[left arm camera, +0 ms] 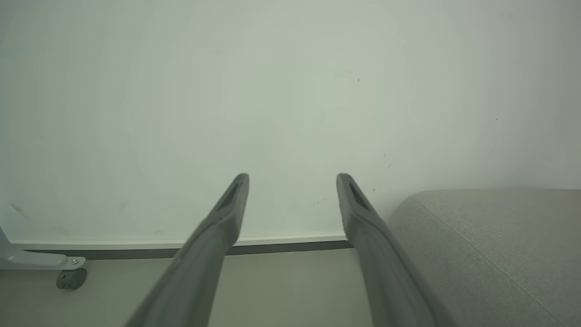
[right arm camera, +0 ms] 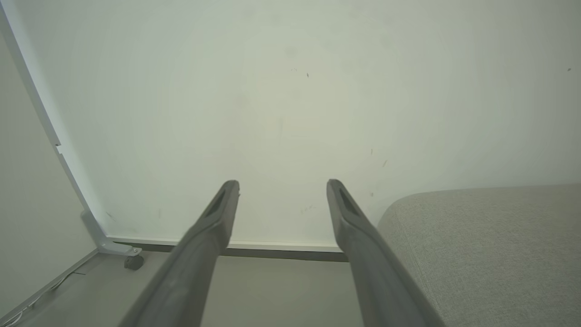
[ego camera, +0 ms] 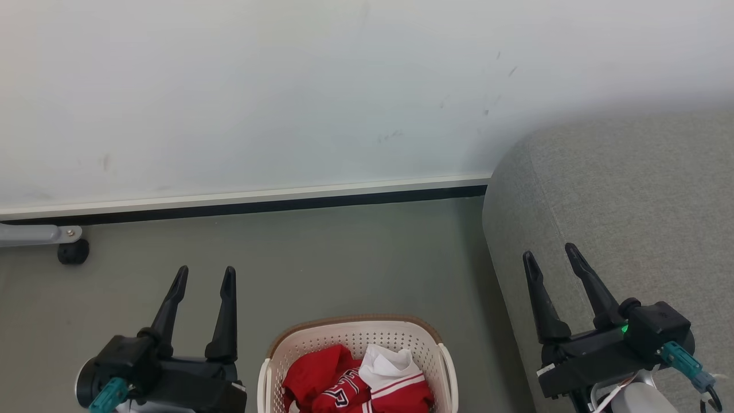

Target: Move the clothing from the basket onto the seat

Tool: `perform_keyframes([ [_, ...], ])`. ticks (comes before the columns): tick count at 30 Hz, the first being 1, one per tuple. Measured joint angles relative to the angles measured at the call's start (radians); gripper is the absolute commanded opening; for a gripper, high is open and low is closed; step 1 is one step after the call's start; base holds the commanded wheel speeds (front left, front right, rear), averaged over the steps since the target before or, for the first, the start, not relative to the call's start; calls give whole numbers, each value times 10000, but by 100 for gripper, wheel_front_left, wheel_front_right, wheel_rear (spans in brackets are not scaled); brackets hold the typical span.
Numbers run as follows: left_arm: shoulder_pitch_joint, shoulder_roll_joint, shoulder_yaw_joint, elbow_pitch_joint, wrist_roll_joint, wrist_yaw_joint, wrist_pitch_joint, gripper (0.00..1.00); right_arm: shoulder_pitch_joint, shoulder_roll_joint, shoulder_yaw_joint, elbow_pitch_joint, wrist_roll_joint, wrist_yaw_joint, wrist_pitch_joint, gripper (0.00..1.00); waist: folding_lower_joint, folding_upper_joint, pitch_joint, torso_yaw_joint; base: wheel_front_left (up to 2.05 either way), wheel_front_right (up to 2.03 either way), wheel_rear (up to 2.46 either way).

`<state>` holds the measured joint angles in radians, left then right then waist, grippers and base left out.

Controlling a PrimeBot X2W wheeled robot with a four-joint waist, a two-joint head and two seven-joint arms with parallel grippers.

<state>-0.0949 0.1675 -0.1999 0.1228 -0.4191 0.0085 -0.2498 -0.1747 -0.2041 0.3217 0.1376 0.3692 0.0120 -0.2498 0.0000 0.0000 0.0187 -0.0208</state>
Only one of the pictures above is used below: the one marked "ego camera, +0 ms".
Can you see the teal left gripper connector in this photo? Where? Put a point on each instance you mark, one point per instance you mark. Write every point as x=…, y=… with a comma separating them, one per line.
x=109, y=396

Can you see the white and black baseboard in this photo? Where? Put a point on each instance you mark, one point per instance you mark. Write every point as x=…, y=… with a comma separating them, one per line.
x=258, y=201

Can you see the red and white jersey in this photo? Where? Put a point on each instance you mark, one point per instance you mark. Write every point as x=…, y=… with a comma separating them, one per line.
x=321, y=376

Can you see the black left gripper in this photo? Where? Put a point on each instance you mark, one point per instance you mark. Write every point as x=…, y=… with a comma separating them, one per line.
x=172, y=381

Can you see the teal right gripper connector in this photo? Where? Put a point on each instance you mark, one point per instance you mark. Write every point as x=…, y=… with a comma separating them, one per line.
x=682, y=362

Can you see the grey fabric sofa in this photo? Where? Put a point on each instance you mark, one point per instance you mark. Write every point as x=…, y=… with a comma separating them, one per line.
x=619, y=201

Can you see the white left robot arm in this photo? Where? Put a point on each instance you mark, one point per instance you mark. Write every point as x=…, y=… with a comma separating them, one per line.
x=140, y=409

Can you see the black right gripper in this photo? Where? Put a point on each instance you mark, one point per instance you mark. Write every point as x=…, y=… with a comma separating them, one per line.
x=608, y=353

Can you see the black caster wheel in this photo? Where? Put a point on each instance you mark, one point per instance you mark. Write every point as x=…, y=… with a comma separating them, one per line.
x=73, y=252

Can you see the white perforated laundry basket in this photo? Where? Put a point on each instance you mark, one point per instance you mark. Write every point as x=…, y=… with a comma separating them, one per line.
x=355, y=334

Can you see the teal gripper connector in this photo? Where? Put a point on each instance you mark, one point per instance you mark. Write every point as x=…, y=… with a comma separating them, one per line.
x=682, y=362
x=109, y=396

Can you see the grey metal leg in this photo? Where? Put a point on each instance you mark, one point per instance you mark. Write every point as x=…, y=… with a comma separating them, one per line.
x=28, y=235

